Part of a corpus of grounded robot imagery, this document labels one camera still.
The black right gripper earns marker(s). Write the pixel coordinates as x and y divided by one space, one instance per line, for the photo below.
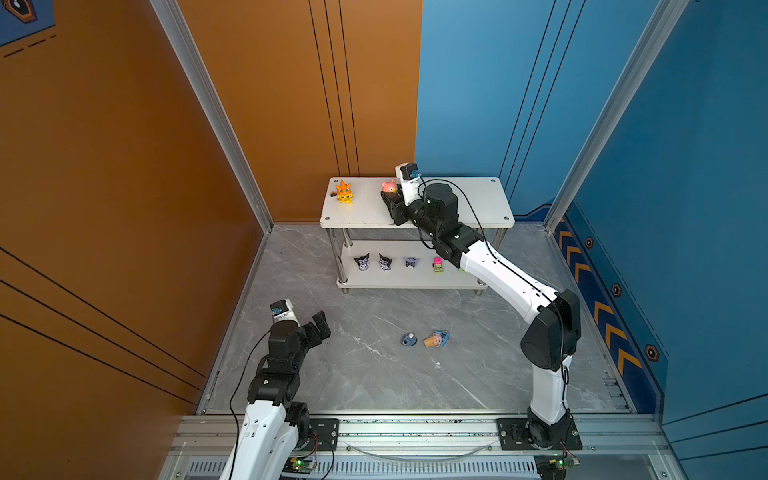
397 209

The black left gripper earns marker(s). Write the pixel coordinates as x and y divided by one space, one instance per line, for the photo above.
315 338

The pink pig toy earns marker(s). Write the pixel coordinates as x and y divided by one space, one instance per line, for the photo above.
389 187

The orange fox toy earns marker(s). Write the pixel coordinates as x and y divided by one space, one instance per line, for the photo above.
343 192

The black purple kuromi figure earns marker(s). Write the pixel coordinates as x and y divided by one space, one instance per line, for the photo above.
363 262

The green truck pink top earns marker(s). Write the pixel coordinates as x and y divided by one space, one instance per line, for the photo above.
437 265

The grey donkey toy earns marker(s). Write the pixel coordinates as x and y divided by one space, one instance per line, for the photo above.
409 339

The blue small toy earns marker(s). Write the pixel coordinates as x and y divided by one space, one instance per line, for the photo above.
438 339

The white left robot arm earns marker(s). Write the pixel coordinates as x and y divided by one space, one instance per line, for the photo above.
274 424

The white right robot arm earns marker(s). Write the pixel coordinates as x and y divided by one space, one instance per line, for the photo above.
553 318

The white two-tier metal shelf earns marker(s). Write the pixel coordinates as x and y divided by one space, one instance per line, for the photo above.
365 227

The green circuit board left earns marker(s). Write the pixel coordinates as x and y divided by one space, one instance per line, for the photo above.
299 466

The circuit board right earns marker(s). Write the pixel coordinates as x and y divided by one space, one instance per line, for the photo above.
555 467

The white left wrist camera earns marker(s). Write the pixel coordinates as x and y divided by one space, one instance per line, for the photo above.
283 310

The aluminium corner post left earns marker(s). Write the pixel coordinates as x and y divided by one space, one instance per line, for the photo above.
179 35

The aluminium corner post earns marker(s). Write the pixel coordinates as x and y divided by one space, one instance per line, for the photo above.
650 43
179 35

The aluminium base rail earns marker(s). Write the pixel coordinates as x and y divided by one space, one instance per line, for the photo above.
471 445

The aluminium corner post right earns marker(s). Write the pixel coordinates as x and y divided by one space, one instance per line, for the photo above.
650 43

